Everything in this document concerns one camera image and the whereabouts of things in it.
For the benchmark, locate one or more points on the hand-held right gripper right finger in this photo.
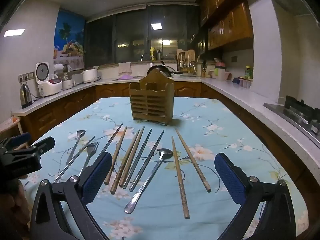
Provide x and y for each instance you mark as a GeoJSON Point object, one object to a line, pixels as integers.
{"type": "Point", "coordinates": [230, 177]}

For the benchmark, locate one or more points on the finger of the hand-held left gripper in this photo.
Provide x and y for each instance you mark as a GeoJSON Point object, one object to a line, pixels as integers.
{"type": "Point", "coordinates": [43, 143]}
{"type": "Point", "coordinates": [21, 138]}

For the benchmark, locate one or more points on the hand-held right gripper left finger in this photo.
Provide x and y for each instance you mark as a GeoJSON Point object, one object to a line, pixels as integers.
{"type": "Point", "coordinates": [100, 172]}

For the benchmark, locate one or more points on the metal fork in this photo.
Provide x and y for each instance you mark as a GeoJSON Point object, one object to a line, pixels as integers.
{"type": "Point", "coordinates": [92, 147]}

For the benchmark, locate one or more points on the metal chopstick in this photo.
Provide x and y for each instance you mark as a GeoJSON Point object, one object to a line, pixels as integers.
{"type": "Point", "coordinates": [147, 160]}
{"type": "Point", "coordinates": [112, 137]}
{"type": "Point", "coordinates": [137, 160]}
{"type": "Point", "coordinates": [74, 158]}

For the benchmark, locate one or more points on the small metal spoon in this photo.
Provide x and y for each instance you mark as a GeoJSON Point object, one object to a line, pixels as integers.
{"type": "Point", "coordinates": [80, 133]}

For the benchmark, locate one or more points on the carved wooden chopstick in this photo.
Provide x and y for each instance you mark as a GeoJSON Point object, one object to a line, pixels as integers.
{"type": "Point", "coordinates": [180, 180]}
{"type": "Point", "coordinates": [192, 160]}

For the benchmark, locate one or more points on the long metal spoon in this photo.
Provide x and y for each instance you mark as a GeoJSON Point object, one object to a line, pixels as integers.
{"type": "Point", "coordinates": [165, 153]}

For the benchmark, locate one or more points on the wooden utensil holder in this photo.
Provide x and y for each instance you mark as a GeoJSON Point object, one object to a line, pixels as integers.
{"type": "Point", "coordinates": [150, 105]}

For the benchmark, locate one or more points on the person's left hand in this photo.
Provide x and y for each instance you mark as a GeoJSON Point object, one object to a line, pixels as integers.
{"type": "Point", "coordinates": [11, 200]}

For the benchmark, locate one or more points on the wooden stool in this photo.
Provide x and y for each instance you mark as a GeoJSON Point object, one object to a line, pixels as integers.
{"type": "Point", "coordinates": [10, 123]}

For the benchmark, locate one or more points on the steel electric kettle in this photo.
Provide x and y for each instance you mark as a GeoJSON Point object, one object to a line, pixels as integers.
{"type": "Point", "coordinates": [25, 96]}

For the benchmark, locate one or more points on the blue floral tablecloth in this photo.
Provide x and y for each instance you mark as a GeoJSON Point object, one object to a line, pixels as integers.
{"type": "Point", "coordinates": [225, 135]}

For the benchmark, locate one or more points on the white rice cooker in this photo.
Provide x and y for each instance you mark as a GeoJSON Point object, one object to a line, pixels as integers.
{"type": "Point", "coordinates": [47, 82]}

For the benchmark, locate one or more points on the small glass jar appliance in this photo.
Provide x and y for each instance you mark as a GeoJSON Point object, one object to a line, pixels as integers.
{"type": "Point", "coordinates": [67, 81]}

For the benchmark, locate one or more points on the white countertop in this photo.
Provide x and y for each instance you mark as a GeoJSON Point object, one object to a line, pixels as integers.
{"type": "Point", "coordinates": [250, 100]}

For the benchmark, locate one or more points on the white electric pot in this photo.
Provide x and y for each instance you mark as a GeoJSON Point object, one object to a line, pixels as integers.
{"type": "Point", "coordinates": [90, 76]}

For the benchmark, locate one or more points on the wooden lower cabinets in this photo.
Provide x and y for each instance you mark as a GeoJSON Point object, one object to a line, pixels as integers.
{"type": "Point", "coordinates": [110, 90]}

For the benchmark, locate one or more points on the wooden cabinets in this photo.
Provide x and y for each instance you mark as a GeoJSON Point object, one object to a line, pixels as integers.
{"type": "Point", "coordinates": [110, 90]}
{"type": "Point", "coordinates": [225, 17]}

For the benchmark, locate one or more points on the steel gas stove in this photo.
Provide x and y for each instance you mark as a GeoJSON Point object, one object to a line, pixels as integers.
{"type": "Point", "coordinates": [297, 115]}

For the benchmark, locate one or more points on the small seasoning containers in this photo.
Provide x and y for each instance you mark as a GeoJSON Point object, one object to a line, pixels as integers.
{"type": "Point", "coordinates": [245, 83]}

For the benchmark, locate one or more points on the blue small object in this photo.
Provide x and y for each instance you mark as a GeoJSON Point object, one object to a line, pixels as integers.
{"type": "Point", "coordinates": [236, 80]}

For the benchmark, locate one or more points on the purple cloth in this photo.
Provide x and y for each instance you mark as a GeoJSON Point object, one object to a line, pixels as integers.
{"type": "Point", "coordinates": [126, 77]}

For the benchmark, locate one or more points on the ceiling light panel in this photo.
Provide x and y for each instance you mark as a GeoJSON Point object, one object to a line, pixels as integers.
{"type": "Point", "coordinates": [14, 32]}

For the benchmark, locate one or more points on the green bottle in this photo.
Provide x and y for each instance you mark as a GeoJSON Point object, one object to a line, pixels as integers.
{"type": "Point", "coordinates": [248, 72]}

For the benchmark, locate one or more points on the pink lidded cup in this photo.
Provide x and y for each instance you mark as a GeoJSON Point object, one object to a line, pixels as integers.
{"type": "Point", "coordinates": [220, 71]}

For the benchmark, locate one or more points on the hanging towel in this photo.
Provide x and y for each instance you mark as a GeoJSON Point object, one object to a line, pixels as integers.
{"type": "Point", "coordinates": [125, 68]}

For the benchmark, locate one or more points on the dark sauce bottle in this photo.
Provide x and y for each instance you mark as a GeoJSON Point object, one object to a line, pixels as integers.
{"type": "Point", "coordinates": [204, 68]}

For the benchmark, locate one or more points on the kitchen utensil rack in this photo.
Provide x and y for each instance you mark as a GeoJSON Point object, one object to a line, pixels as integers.
{"type": "Point", "coordinates": [187, 67]}

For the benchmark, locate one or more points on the kitchen faucet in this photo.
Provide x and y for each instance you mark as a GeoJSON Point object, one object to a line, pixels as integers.
{"type": "Point", "coordinates": [145, 56]}

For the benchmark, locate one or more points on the yellow bottle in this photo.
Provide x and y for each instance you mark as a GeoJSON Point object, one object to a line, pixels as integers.
{"type": "Point", "coordinates": [152, 53]}

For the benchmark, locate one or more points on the wooden cutting boards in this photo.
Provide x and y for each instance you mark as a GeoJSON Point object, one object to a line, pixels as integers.
{"type": "Point", "coordinates": [186, 54]}

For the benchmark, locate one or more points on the dark kitchen window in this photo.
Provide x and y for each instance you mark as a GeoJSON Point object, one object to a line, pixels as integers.
{"type": "Point", "coordinates": [130, 35]}

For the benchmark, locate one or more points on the wooden upper cabinets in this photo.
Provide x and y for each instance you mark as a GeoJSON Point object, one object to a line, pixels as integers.
{"type": "Point", "coordinates": [225, 17]}

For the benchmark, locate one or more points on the wall power socket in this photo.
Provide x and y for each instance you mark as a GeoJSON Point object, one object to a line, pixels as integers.
{"type": "Point", "coordinates": [26, 77]}

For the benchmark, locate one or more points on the fruit wall poster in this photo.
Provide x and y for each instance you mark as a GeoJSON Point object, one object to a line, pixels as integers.
{"type": "Point", "coordinates": [68, 42]}

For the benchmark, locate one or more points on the dark wall switch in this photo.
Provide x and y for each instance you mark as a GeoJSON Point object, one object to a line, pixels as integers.
{"type": "Point", "coordinates": [234, 59]}

